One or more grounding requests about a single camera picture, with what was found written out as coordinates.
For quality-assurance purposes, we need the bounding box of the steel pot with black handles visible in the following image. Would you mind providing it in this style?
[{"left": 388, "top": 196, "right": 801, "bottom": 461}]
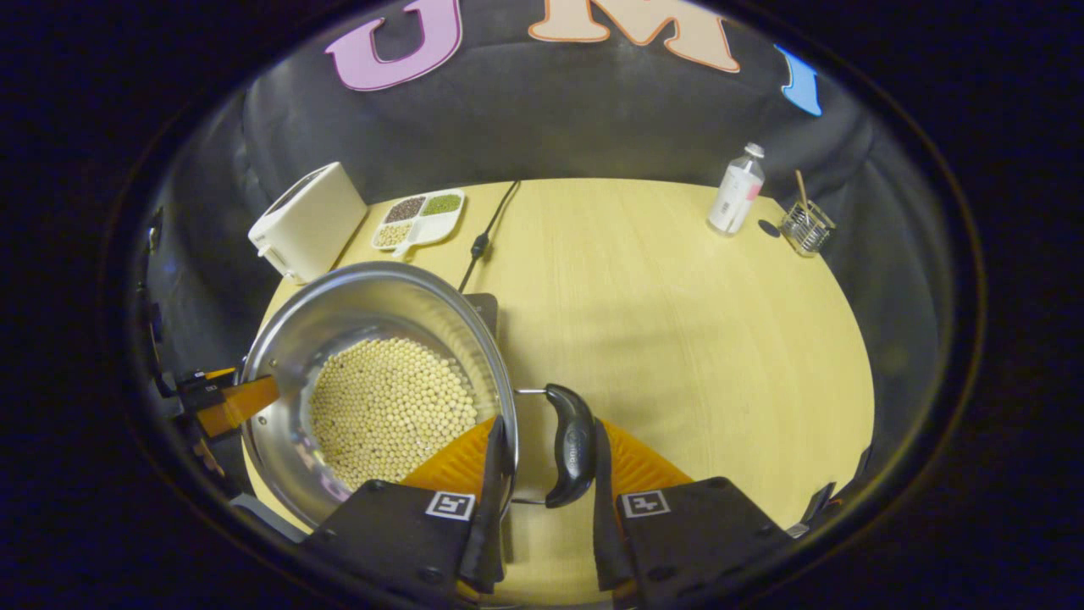
[{"left": 241, "top": 261, "right": 599, "bottom": 531}]

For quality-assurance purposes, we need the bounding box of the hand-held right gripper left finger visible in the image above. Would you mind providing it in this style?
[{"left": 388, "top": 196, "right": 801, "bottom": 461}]
[{"left": 303, "top": 415, "right": 514, "bottom": 607}]

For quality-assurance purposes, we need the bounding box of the white divided dish of beans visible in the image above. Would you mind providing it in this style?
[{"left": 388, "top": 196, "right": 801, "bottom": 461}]
[{"left": 371, "top": 189, "right": 467, "bottom": 258}]

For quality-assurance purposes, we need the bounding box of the black power cable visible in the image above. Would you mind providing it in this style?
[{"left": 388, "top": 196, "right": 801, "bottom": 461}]
[{"left": 457, "top": 180, "right": 523, "bottom": 294}]

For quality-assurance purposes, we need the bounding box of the pile of soybeans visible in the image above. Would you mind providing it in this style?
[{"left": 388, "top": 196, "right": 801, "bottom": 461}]
[{"left": 307, "top": 337, "right": 480, "bottom": 493}]

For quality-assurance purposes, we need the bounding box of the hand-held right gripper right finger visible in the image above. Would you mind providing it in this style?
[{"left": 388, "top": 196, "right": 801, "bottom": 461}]
[{"left": 590, "top": 418, "right": 794, "bottom": 594}]

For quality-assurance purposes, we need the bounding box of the white toaster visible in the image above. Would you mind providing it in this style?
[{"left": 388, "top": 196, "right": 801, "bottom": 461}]
[{"left": 248, "top": 162, "right": 369, "bottom": 286}]

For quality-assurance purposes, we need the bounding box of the clear plastic bottle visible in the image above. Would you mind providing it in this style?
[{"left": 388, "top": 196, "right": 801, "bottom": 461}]
[{"left": 708, "top": 142, "right": 766, "bottom": 237}]

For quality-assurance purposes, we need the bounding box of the glass holder with wooden stick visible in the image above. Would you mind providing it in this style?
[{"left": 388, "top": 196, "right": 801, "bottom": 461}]
[{"left": 779, "top": 169, "right": 837, "bottom": 258}]

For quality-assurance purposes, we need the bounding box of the black induction cooktop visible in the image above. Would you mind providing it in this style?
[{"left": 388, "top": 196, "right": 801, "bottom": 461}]
[{"left": 463, "top": 292, "right": 500, "bottom": 341}]

